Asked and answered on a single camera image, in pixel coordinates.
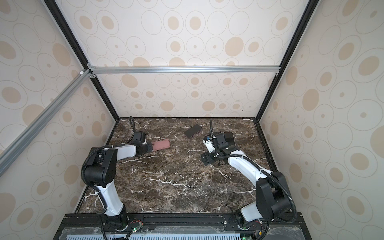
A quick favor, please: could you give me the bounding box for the pink phone case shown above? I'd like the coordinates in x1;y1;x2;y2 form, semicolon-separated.
152;139;170;152

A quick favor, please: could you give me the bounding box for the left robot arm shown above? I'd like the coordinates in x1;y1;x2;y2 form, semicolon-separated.
81;131;152;217

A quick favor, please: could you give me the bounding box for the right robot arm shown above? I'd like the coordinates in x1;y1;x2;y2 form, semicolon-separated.
201;132;298;225

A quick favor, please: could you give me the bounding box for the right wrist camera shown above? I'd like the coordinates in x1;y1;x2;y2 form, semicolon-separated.
203;136;215;153

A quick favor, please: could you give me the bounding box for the horizontal aluminium rail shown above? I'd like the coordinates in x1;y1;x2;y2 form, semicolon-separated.
91;65;280;74

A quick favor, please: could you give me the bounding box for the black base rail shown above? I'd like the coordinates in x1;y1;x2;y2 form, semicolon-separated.
54;213;311;240

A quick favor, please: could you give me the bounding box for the diagonal aluminium rail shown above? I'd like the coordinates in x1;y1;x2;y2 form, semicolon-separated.
1;70;91;175

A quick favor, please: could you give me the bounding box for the right black corner post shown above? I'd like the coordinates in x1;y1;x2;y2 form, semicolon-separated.
256;0;320;123

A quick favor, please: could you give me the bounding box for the black corner frame post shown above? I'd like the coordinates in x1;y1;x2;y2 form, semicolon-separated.
44;0;120;122

